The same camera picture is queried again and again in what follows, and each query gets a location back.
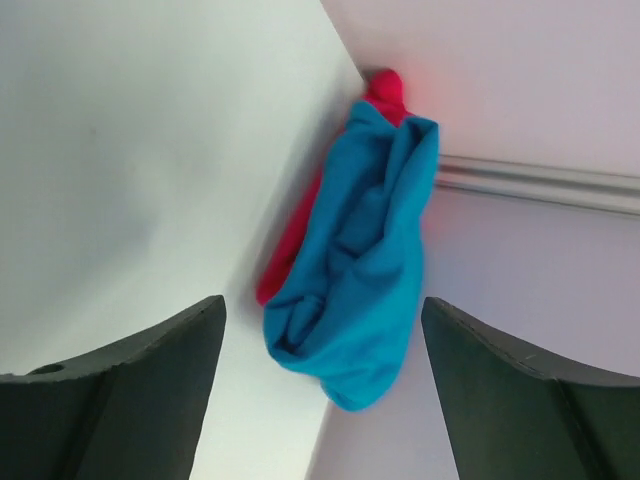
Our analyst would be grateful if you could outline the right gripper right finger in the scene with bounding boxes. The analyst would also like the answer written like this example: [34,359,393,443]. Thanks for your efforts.
[421,297,639,479]

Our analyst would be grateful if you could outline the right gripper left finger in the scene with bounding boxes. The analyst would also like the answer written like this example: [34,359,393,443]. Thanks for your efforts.
[1,295,226,479]

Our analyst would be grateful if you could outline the blue folded t shirt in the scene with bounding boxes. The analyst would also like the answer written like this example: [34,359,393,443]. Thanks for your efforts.
[263,101,439,412]

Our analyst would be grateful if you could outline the red folded t shirt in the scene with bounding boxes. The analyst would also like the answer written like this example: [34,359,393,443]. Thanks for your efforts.
[255,69,411,307]

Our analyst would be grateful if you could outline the right corner aluminium post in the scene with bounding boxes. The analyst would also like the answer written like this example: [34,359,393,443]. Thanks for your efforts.
[436,156,639,217]

